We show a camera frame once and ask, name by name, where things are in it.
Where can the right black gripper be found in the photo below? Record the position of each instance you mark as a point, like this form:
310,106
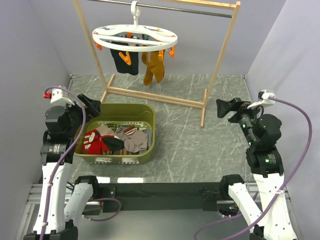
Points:
223,107

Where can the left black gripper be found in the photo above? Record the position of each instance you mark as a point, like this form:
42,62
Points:
93,109

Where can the taupe sock with striped cuff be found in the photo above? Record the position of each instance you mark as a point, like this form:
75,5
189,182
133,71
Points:
134,140

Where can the orange clothes clip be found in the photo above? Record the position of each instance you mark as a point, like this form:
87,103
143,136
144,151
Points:
161,54

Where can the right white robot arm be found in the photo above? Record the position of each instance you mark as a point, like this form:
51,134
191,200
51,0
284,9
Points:
271,221

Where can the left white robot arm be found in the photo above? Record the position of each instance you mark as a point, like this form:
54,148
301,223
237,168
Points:
57,217

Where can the orange clip front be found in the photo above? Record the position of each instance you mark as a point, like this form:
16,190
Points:
125,57

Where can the orange clip left rim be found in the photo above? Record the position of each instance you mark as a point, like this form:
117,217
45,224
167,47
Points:
99,46

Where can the orange clip rim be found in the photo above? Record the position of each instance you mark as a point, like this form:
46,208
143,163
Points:
99,46
171,51

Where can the orange clip right rim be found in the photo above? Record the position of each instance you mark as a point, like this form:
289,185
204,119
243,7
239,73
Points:
171,51

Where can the mustard yellow hanging socks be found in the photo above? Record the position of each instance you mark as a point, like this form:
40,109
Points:
154,67

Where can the white round sock hanger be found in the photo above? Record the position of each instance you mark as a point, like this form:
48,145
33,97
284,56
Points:
128,37

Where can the teal clothes clip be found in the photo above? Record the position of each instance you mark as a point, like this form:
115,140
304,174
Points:
145,37

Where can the olive green plastic basket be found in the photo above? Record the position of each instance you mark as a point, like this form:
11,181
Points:
116,115

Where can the black sock in basket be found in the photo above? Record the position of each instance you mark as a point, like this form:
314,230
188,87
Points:
111,143

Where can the dark navy hanging sock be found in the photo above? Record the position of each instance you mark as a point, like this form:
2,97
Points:
121,66

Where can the brown striped sock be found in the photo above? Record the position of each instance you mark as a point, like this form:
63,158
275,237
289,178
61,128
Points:
122,152

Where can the grey sock in basket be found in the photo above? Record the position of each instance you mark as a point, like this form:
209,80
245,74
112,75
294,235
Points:
149,133

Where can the black base crossbar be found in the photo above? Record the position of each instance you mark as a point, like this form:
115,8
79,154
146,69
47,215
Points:
163,196

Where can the wooden clothes rack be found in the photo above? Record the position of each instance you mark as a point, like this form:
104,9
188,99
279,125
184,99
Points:
107,85

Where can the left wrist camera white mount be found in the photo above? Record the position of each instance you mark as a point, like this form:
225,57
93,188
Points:
57,98

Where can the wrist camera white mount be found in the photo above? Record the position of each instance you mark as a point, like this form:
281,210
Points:
57,98
265,99

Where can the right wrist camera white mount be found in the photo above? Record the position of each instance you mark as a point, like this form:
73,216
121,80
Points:
265,99

